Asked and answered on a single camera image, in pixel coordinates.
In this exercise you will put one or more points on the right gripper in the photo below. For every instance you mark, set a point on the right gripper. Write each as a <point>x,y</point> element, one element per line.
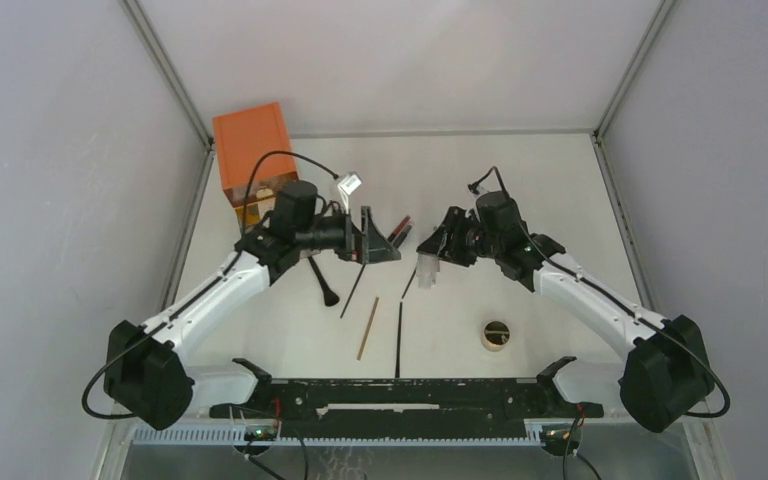
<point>438,243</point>

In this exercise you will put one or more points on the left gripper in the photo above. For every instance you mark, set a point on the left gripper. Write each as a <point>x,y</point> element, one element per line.
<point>367,244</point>

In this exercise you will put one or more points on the clear plastic tube blue label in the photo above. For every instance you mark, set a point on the clear plastic tube blue label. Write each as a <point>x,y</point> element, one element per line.
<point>427,268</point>

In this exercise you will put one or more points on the gold lid cream jar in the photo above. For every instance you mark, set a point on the gold lid cream jar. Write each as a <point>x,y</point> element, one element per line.
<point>495,335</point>

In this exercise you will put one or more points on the orange yellow blue drawer box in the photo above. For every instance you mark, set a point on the orange yellow blue drawer box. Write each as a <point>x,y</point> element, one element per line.
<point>251,147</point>

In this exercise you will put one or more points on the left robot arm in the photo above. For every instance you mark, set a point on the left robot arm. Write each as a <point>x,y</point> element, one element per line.
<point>145,370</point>

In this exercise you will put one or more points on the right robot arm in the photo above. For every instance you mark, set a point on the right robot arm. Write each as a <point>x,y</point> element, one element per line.
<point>663,371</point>

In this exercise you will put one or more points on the dark green makeup pen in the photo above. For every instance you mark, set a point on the dark green makeup pen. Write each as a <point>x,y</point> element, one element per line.
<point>400,236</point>

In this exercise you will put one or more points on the black eyebrow comb brush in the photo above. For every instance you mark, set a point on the black eyebrow comb brush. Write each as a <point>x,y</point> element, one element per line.
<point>352,291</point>

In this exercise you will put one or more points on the thin black eyeliner brush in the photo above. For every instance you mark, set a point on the thin black eyeliner brush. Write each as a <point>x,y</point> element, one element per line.
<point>408,284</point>

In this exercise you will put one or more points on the orange lip gloss black cap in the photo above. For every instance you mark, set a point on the orange lip gloss black cap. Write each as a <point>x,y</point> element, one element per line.
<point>399,228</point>

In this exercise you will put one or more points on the black powder brush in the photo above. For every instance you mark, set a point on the black powder brush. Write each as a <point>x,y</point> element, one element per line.
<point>330,298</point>

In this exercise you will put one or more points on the long thin black brush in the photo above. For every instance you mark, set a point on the long thin black brush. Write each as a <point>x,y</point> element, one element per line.
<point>397,367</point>

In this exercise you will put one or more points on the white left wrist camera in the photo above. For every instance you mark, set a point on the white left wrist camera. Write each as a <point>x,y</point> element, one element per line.
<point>345,186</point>

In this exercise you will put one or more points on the aluminium frame rail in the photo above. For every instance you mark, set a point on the aluminium frame rail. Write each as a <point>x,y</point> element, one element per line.
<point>152,43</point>

